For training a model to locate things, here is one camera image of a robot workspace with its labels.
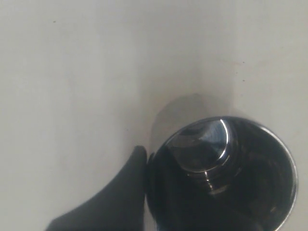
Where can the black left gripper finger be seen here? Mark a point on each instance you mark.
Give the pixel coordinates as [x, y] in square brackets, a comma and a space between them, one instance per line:
[119, 206]

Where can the metal cup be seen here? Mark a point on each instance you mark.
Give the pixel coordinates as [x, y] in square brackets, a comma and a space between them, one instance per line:
[212, 168]

